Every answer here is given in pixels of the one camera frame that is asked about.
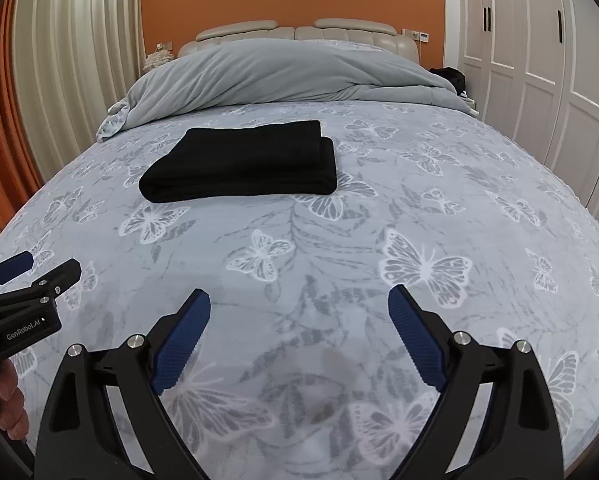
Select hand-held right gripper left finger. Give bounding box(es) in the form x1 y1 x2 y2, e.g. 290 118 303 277
33 288 211 480

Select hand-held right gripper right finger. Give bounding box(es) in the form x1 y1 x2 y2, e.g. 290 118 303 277
388 284 564 480

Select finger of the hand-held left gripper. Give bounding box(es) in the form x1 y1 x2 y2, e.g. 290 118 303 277
0 251 34 301
0 259 82 311

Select black pants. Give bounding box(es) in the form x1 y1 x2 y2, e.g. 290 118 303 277
138 120 339 204

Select person's left hand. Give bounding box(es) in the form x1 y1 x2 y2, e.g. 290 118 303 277
0 360 30 441

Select butterfly print bed sheet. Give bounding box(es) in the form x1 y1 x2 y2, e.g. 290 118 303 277
0 100 599 480

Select cream curtain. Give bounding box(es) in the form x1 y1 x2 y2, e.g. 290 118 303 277
0 0 146 256

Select white flower ornament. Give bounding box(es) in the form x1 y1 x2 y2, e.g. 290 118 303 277
142 49 175 77

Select black bag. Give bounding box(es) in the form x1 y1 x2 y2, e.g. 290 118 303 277
428 66 467 95

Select grey duvet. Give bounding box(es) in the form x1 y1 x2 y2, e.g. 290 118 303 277
96 39 480 142

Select beige leather headboard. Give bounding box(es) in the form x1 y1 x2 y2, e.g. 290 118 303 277
178 18 423 66

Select white wardrobe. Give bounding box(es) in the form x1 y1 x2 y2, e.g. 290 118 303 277
442 0 599 231

